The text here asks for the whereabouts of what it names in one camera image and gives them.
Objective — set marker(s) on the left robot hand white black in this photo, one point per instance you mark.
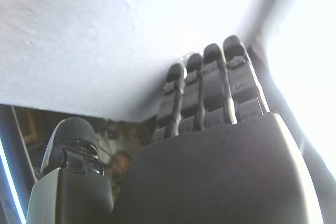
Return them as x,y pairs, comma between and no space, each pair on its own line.
210,171

